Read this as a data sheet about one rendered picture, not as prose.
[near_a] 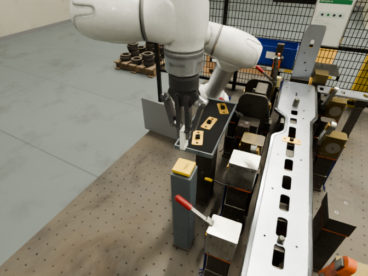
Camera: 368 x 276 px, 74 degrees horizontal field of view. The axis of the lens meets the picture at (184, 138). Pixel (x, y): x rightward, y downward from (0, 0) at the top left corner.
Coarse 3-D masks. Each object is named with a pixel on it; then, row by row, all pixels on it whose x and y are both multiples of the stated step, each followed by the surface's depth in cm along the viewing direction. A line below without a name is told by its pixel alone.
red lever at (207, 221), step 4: (176, 196) 71; (180, 196) 72; (176, 200) 71; (180, 200) 71; (184, 200) 71; (184, 204) 71; (188, 204) 71; (188, 208) 71; (192, 208) 72; (196, 212) 72; (200, 216) 72; (204, 216) 73; (208, 216) 73; (204, 220) 72; (208, 220) 72; (212, 220) 73; (204, 224) 73; (208, 224) 72; (212, 224) 72
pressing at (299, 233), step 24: (288, 96) 146; (312, 96) 146; (288, 120) 126; (312, 120) 126; (312, 144) 112; (264, 168) 98; (312, 168) 100; (264, 192) 89; (288, 192) 89; (312, 192) 90; (264, 216) 81; (288, 216) 81; (312, 216) 82; (264, 240) 75; (288, 240) 75; (312, 240) 75; (264, 264) 69; (288, 264) 69; (312, 264) 70
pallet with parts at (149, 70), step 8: (128, 48) 425; (136, 48) 427; (144, 48) 445; (152, 48) 432; (120, 56) 419; (128, 56) 416; (136, 56) 419; (144, 56) 390; (152, 56) 394; (120, 64) 423; (128, 64) 415; (136, 64) 409; (144, 64) 402; (152, 64) 402; (160, 64) 409; (136, 72) 414; (144, 72) 407; (152, 72) 399
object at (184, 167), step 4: (180, 160) 79; (184, 160) 79; (188, 160) 79; (176, 164) 78; (180, 164) 78; (184, 164) 78; (188, 164) 78; (192, 164) 78; (172, 168) 77; (176, 168) 77; (180, 168) 77; (184, 168) 77; (188, 168) 77; (192, 168) 77; (176, 172) 76; (180, 172) 76; (184, 172) 75; (188, 172) 75; (188, 176) 75
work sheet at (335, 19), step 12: (324, 0) 158; (336, 0) 156; (348, 0) 154; (324, 12) 162; (336, 12) 160; (348, 12) 157; (312, 24) 169; (324, 24) 166; (336, 24) 163; (324, 36) 170; (336, 36) 167
